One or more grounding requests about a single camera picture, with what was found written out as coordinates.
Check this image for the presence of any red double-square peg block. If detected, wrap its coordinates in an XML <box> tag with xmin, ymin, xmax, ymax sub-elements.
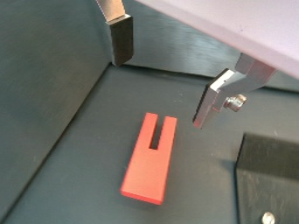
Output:
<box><xmin>121</xmin><ymin>113</ymin><xmax>178</xmax><ymax>205</ymax></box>

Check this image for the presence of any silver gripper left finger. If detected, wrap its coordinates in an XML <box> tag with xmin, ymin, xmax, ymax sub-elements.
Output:
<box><xmin>97</xmin><ymin>0</ymin><xmax>134</xmax><ymax>67</ymax></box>

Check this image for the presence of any black curved bracket stand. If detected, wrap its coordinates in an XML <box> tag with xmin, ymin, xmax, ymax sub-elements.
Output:
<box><xmin>235</xmin><ymin>133</ymin><xmax>299</xmax><ymax>224</ymax></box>

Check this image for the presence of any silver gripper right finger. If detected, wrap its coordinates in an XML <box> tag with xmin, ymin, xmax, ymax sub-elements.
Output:
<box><xmin>193</xmin><ymin>53</ymin><xmax>277</xmax><ymax>128</ymax></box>

